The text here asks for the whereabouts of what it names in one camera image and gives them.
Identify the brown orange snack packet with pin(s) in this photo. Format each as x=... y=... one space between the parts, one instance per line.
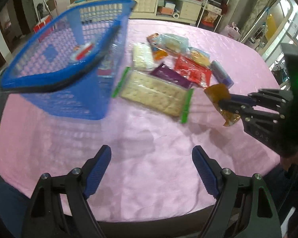
x=217 y=94

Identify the cream low tv cabinet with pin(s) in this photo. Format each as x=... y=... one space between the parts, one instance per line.
x=181 y=11

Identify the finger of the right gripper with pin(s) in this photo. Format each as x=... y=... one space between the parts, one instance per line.
x=247 y=111
x=264 y=97

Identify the blue plastic basket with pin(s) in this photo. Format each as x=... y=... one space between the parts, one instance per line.
x=43 y=73

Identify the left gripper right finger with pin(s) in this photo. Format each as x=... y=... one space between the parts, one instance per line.
x=244 y=206

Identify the pink quilted table cover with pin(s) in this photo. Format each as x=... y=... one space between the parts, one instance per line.
x=151 y=174

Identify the pink gift bag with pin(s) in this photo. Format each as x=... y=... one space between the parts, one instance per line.
x=231 y=31

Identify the purple blue tube snack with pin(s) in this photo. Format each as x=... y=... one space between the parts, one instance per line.
x=220 y=74

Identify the cracker pack green ends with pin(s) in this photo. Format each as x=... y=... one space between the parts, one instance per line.
x=154 y=93

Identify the white cracker pack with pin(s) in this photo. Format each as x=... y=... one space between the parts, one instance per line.
x=142 y=57

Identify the purple snack bar packet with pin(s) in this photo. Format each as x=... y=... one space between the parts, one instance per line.
x=165 y=73

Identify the light blue clear snack bag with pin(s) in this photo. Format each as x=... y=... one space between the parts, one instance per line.
x=173 y=43

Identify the red silver snack packet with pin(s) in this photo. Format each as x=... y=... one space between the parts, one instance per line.
x=81 y=51

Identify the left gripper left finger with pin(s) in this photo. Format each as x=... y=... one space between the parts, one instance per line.
x=45 y=217

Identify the orange small snack packet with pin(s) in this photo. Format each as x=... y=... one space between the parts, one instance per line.
x=158 y=53

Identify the white metal shelf rack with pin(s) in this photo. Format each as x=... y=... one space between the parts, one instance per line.
x=211 y=14

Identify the red paper bag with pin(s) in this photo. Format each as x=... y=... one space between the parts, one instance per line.
x=42 y=23

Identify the yellow cake in clear pack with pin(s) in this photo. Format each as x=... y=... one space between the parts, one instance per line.
x=199 y=56

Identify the red small snack packet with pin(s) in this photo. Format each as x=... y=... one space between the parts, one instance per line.
x=192 y=71

